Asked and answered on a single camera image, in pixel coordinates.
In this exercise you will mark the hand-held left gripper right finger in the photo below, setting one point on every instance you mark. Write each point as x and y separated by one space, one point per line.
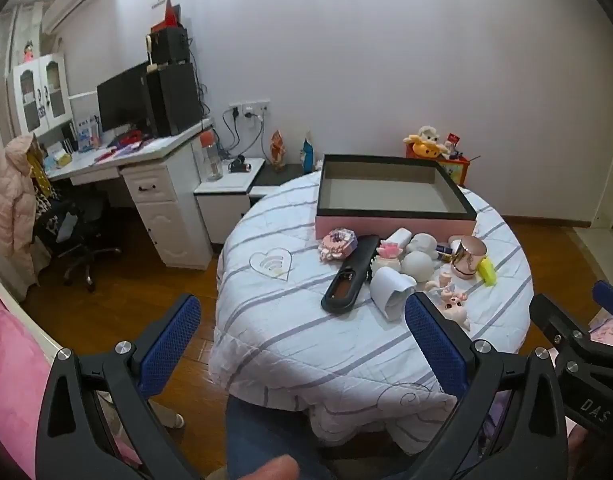
434 345

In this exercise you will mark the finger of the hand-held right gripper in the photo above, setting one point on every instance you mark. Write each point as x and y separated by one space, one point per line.
609 300
551 315

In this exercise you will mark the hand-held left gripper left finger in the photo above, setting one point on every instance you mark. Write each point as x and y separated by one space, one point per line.
171 345

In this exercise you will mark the pink pig figurine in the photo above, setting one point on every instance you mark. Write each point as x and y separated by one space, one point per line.
455 307

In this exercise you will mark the small pink doll figurine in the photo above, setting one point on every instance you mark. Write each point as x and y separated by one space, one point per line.
439 282

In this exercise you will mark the white cylindrical fan device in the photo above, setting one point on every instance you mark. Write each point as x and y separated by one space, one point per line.
394 292

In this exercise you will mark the yellow highlighter pen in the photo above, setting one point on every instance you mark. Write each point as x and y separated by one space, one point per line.
488 271

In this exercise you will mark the white round plush toy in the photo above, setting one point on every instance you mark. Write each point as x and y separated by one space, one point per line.
420 260

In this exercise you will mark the rose gold metal cup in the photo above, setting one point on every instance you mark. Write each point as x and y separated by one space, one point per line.
469 257

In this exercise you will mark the black hair clip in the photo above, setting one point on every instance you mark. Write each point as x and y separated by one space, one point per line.
370 267

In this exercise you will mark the white pink brick model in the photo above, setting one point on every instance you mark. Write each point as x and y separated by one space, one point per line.
388 255

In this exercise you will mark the black oblong case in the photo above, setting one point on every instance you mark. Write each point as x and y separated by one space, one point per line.
349 275

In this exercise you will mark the white power adapter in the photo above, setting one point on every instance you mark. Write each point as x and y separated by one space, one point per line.
399 237

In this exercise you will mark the pink box with dark rim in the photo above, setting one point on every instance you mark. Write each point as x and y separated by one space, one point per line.
386 227

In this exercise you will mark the pink purple brick model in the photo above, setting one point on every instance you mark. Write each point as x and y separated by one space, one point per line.
339 245

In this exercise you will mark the person's left hand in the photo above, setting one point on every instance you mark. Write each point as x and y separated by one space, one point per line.
266 467

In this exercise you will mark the pink printed cloth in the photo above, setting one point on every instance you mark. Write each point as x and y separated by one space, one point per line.
606 330

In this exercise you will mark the beige slipper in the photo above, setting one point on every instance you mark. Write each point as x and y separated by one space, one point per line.
169 416

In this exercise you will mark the white door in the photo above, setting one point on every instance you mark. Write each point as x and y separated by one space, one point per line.
611 175

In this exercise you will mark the person's leg in jeans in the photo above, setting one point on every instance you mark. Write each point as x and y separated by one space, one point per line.
266 430

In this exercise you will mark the white desk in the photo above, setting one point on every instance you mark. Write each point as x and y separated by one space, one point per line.
156 200

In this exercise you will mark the black office chair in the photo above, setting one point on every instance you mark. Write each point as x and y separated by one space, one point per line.
74 230

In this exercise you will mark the white side cabinet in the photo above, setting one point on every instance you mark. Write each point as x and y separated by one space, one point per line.
226 200

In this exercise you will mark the red toy crate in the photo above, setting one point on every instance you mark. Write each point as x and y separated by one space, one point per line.
456 170

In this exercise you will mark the clear bottle with orange cap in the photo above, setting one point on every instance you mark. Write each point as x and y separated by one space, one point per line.
211 157

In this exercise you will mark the small black cylindrical device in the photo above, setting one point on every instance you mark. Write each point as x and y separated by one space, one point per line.
239 164

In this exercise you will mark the yellow plush toy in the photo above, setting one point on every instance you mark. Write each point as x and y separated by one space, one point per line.
426 146

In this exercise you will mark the red white card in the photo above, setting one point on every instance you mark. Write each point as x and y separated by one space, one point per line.
454 137

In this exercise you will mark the red item on desk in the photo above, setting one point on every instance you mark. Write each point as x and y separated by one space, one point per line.
129 137

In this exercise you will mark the pink padded jacket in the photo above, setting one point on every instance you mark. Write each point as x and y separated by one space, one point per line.
14 195

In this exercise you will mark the orange snack bag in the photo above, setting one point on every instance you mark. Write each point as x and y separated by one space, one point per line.
278 150

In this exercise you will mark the blue boxes on desk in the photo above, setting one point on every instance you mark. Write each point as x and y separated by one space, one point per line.
86 132

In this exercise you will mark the blue white snack bag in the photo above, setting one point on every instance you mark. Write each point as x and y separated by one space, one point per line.
308 150

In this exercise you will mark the black computer tower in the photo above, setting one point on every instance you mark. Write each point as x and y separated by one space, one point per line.
174 97

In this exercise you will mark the black monitor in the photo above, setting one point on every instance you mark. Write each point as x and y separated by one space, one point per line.
121 100

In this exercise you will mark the white glass door cabinet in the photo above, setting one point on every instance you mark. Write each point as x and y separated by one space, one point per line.
41 92

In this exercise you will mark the black speaker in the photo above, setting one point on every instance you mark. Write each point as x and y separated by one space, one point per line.
169 45

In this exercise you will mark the small doll with red dress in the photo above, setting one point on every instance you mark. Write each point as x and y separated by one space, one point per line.
29 50

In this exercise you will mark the white wall socket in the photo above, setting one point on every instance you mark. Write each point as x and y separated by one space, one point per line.
249 108

